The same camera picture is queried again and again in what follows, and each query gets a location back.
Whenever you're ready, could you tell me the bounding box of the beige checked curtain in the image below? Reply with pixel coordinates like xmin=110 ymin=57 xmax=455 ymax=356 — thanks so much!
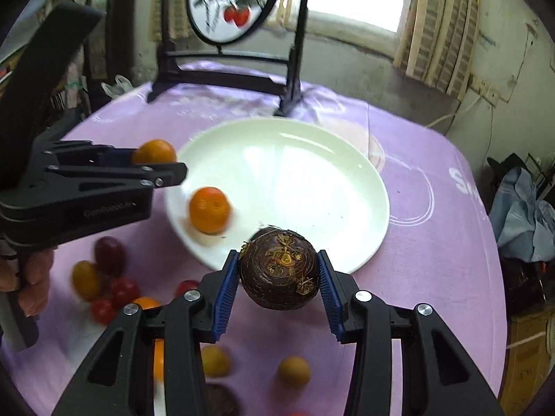
xmin=392 ymin=0 xmax=482 ymax=94
xmin=150 ymin=0 xmax=196 ymax=42

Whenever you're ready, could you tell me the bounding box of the yellow green kumquat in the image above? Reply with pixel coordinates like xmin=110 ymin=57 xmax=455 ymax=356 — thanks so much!
xmin=277 ymin=356 xmax=311 ymax=387
xmin=200 ymin=345 xmax=231 ymax=378

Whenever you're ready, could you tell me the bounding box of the white cable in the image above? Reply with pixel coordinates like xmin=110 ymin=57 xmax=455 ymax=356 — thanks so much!
xmin=425 ymin=93 xmax=482 ymax=128

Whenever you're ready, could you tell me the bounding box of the white plastic bag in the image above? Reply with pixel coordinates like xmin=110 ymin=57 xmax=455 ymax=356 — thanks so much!
xmin=101 ymin=75 xmax=133 ymax=98

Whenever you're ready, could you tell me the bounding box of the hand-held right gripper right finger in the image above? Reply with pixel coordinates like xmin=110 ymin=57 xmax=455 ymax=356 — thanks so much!
xmin=317 ymin=249 xmax=506 ymax=416

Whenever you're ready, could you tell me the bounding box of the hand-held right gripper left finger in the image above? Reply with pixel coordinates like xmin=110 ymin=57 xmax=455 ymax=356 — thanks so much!
xmin=51 ymin=249 xmax=241 ymax=416

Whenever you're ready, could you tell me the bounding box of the cardboard box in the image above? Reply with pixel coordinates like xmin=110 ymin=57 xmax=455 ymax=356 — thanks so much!
xmin=507 ymin=307 xmax=555 ymax=404

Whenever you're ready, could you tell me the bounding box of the white power socket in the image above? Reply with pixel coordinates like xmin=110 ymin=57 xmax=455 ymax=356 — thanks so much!
xmin=468 ymin=76 xmax=512 ymax=105

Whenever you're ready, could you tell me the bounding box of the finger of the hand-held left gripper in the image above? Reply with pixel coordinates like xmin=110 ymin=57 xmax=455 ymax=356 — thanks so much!
xmin=41 ymin=141 xmax=139 ymax=166
xmin=43 ymin=162 xmax=188 ymax=192

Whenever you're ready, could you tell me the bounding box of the person's left hand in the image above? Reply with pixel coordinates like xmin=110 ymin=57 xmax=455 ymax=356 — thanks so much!
xmin=0 ymin=245 xmax=58 ymax=318

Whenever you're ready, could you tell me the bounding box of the yellow orange tomato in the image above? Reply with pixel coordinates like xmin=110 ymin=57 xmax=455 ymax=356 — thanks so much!
xmin=71 ymin=260 xmax=102 ymax=302

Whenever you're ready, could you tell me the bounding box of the black hat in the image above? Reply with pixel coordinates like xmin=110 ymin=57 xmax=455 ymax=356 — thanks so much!
xmin=486 ymin=153 xmax=543 ymax=174

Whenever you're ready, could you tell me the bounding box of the dark brown water chestnut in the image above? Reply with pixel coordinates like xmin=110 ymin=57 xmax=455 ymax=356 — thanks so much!
xmin=205 ymin=382 xmax=240 ymax=416
xmin=238 ymin=226 xmax=322 ymax=310

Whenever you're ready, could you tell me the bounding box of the white plate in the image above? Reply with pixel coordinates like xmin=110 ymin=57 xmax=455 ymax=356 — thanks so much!
xmin=164 ymin=117 xmax=390 ymax=275

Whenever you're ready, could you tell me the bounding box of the dark wooden cabinet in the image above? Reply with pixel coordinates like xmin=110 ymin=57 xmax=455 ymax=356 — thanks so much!
xmin=82 ymin=0 xmax=150 ymax=89

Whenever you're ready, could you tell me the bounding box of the purple tablecloth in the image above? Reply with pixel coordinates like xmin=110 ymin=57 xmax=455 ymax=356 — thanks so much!
xmin=0 ymin=60 xmax=508 ymax=416

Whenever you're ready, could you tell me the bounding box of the round painted table screen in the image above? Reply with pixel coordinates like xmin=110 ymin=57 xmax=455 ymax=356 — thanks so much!
xmin=146 ymin=0 xmax=315 ymax=118

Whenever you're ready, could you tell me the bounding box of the dark red cherry tomato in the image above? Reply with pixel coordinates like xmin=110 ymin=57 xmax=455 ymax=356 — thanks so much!
xmin=94 ymin=236 xmax=126 ymax=277

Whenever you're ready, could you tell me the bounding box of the light blue garment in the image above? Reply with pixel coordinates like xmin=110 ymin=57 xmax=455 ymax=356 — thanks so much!
xmin=489 ymin=167 xmax=555 ymax=263

